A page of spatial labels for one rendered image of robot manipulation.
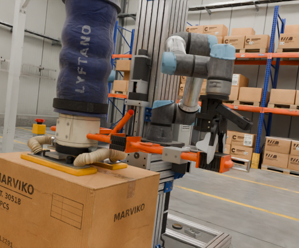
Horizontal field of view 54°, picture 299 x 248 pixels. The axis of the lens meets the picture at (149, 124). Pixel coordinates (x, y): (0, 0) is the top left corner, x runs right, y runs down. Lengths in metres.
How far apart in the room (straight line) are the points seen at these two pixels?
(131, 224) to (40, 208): 0.33
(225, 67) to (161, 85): 0.98
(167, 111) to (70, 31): 0.68
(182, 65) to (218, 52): 0.14
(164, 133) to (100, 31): 0.68
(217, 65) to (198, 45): 0.46
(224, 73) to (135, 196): 0.56
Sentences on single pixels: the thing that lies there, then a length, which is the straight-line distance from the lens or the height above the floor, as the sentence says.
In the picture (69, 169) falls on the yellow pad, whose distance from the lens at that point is 1.10.
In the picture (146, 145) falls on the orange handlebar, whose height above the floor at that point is 1.08.
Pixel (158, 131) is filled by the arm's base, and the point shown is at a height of 1.09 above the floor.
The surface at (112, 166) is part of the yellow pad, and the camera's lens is 1.21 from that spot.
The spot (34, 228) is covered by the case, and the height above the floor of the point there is 0.73.
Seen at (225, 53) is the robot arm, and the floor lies 1.40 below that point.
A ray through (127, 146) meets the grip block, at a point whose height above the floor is 1.07.
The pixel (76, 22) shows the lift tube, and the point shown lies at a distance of 1.21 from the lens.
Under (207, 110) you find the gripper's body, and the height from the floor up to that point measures 1.22.
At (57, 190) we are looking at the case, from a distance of 1.07.
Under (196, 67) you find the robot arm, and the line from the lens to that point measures 1.00.
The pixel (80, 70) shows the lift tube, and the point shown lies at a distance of 1.17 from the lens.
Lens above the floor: 1.21
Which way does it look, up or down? 3 degrees down
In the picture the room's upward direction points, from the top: 7 degrees clockwise
